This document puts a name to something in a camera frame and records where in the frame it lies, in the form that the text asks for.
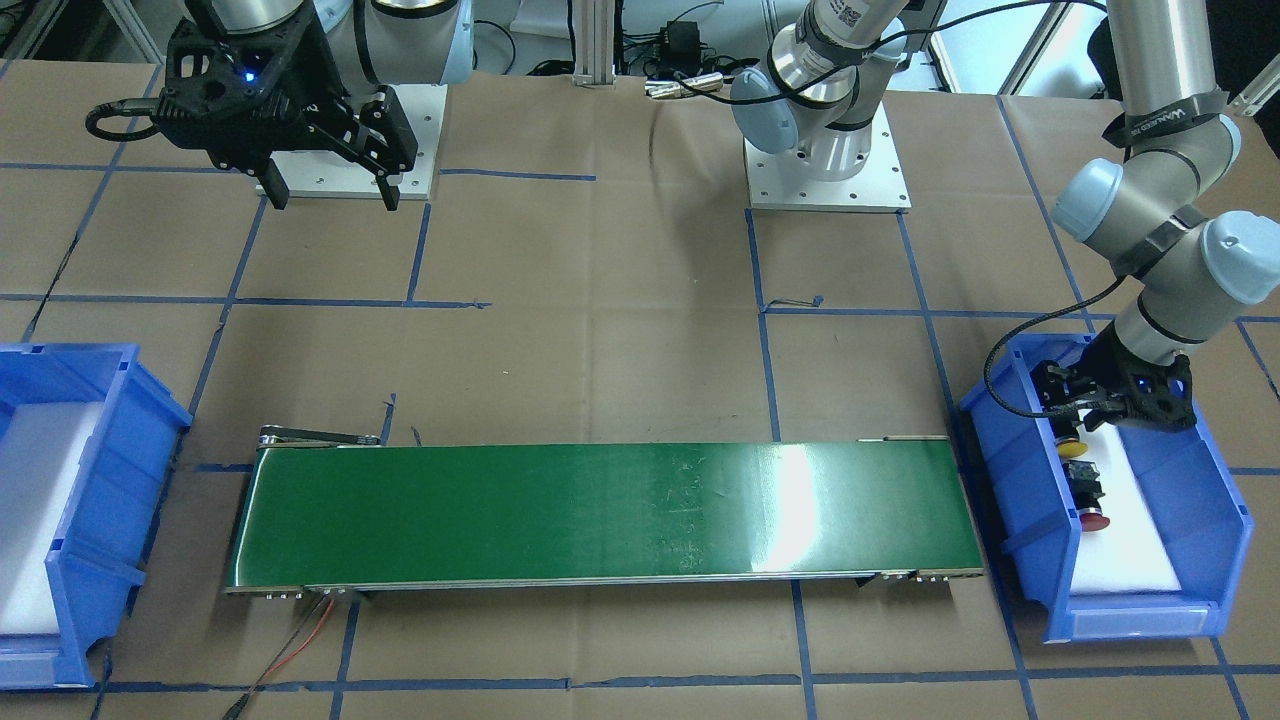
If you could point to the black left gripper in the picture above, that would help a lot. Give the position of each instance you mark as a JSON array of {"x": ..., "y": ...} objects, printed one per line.
[{"x": 1110, "y": 361}]

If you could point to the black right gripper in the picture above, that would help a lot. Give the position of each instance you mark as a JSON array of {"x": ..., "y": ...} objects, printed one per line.
[{"x": 308, "y": 62}]

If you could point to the yellow push button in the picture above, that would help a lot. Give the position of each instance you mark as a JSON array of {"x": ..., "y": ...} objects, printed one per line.
[{"x": 1066, "y": 438}]

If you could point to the red push button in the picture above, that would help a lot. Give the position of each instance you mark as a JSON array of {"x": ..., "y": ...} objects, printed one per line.
[{"x": 1086, "y": 493}]

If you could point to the white foam pad bin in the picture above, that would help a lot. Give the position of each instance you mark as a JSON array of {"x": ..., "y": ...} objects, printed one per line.
[
  {"x": 40, "y": 458},
  {"x": 1128, "y": 556}
]

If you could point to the blue plastic bin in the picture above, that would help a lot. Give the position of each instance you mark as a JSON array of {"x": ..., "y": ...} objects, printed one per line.
[
  {"x": 95, "y": 561},
  {"x": 1199, "y": 512}
]

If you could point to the green conveyor belt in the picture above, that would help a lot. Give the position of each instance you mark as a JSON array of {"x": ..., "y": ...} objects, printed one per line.
[{"x": 348, "y": 518}]

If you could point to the black power adapter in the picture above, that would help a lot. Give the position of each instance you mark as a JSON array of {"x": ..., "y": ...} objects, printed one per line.
[{"x": 679, "y": 42}]

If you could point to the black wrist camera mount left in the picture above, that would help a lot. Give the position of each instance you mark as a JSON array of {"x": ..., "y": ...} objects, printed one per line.
[{"x": 1157, "y": 397}]

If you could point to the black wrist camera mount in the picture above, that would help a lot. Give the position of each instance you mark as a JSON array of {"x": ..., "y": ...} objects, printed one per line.
[
  {"x": 239, "y": 71},
  {"x": 1157, "y": 397}
]

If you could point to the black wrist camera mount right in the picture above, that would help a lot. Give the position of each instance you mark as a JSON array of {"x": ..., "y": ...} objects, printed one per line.
[{"x": 239, "y": 71}]

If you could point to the aluminium profile post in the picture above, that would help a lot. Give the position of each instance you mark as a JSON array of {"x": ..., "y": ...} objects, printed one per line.
[{"x": 595, "y": 35}]

